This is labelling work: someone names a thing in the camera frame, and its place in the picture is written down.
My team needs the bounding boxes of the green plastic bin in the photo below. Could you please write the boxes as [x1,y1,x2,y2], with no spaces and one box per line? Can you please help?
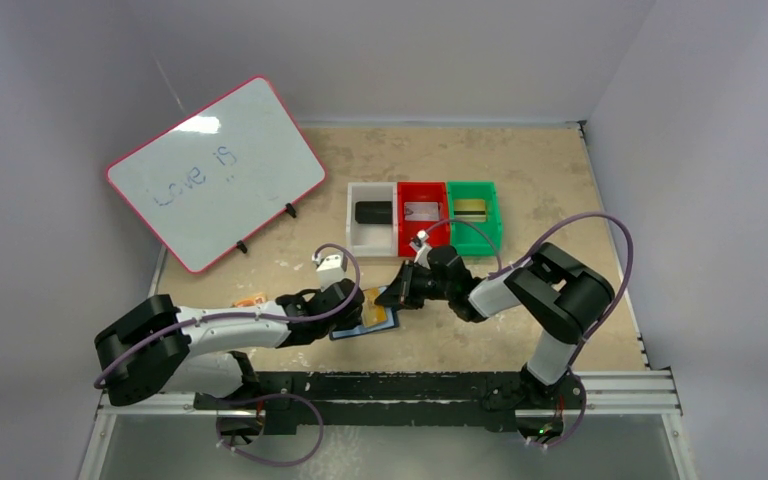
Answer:
[446,181,504,257]

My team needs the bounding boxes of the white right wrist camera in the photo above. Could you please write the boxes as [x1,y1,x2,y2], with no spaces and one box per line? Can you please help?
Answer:
[409,230,431,263]

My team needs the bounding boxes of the pink framed whiteboard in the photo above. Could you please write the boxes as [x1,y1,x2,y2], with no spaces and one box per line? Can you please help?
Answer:
[106,76,327,273]

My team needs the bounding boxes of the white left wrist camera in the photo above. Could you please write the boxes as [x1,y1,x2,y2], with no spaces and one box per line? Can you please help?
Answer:
[314,253,348,291]

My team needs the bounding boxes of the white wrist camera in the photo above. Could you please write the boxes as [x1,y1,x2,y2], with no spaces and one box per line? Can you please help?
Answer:
[314,253,348,291]
[409,230,431,263]

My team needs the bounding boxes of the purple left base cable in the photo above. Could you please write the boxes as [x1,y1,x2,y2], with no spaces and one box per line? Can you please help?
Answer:
[215,388,327,468]

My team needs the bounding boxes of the white plastic bin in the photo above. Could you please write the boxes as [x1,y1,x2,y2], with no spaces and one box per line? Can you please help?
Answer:
[345,182,398,258]

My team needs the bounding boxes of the blue leather card holder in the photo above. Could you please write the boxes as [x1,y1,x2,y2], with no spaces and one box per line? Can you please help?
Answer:
[329,303,400,341]

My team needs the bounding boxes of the orange circuit board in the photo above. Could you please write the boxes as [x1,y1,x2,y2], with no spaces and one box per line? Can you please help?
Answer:
[232,293,268,308]

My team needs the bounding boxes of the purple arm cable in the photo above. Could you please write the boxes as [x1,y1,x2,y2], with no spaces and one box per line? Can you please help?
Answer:
[93,243,363,391]
[417,211,636,369]

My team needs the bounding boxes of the gold card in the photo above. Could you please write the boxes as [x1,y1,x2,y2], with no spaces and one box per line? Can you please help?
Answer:
[453,198,488,223]
[361,287,393,331]

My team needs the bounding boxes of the red plastic bin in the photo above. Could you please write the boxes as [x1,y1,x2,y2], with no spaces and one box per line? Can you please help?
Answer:
[394,182,449,257]

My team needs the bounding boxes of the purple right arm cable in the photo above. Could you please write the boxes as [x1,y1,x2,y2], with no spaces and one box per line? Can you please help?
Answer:
[417,211,636,369]

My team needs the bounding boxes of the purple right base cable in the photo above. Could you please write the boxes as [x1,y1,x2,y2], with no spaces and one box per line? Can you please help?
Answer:
[524,374,589,453]

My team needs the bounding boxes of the black card in bin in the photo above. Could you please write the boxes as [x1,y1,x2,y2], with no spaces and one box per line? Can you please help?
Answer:
[353,200,393,225]

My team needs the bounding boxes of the aluminium frame rail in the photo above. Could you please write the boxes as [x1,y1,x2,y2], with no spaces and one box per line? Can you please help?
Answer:
[79,371,693,479]

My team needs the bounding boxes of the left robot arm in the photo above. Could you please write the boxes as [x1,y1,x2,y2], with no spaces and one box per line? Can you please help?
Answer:
[93,278,365,409]

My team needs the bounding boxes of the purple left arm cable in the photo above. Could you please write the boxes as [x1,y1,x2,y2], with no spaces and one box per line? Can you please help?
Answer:
[93,243,363,391]

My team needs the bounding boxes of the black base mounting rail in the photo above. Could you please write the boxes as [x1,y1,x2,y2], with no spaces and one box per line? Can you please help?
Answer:
[194,371,586,436]

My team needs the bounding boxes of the silver credit card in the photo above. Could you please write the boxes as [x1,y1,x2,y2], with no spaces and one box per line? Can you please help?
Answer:
[403,201,441,222]

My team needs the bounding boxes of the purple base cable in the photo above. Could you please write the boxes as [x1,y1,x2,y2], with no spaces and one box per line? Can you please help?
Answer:
[215,388,327,468]
[524,374,589,453]

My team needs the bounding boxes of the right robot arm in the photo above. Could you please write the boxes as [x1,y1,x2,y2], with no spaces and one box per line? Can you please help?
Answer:
[375,243,615,407]

